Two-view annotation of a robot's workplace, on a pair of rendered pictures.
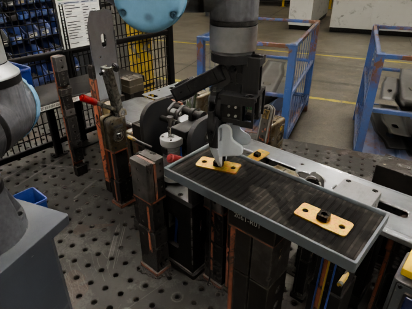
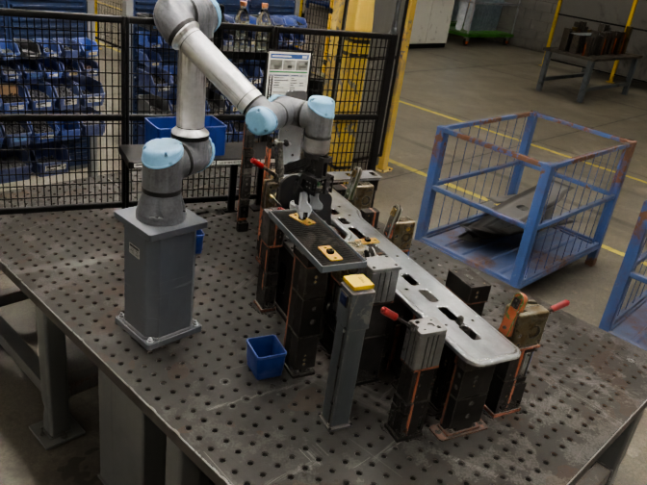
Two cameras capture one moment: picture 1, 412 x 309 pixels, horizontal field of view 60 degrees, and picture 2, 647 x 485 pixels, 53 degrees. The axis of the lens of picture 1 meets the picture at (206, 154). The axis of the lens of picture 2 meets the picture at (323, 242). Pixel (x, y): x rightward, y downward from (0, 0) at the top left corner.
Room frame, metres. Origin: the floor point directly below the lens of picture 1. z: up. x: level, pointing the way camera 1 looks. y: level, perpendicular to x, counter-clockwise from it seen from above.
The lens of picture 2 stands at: (-1.08, -0.68, 1.94)
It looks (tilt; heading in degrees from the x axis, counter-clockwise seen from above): 25 degrees down; 19
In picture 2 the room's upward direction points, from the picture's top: 8 degrees clockwise
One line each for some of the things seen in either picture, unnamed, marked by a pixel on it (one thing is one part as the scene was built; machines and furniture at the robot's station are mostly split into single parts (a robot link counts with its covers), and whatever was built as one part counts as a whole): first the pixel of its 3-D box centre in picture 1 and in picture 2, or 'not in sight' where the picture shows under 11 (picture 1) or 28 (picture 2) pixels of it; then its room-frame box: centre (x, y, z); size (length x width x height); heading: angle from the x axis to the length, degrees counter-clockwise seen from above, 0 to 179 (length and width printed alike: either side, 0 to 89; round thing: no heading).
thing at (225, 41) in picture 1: (233, 38); (317, 144); (0.59, -0.04, 1.40); 0.08 x 0.08 x 0.05
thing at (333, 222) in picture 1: (323, 216); (330, 251); (0.43, -0.18, 1.17); 0.08 x 0.04 x 0.01; 49
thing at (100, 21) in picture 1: (105, 56); (291, 130); (1.40, 0.39, 1.17); 0.12 x 0.01 x 0.34; 139
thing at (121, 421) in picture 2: not in sight; (156, 413); (0.47, 0.39, 0.33); 0.31 x 0.31 x 0.66; 68
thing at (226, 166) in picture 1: (218, 163); (302, 217); (0.60, -0.02, 1.17); 0.08 x 0.04 x 0.01; 67
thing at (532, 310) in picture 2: not in sight; (512, 358); (0.67, -0.71, 0.88); 0.15 x 0.11 x 0.36; 139
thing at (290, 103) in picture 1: (260, 78); (522, 200); (3.33, -0.53, 0.47); 1.20 x 0.80 x 0.95; 157
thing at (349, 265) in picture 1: (265, 192); (315, 237); (0.51, -0.10, 1.16); 0.37 x 0.14 x 0.02; 49
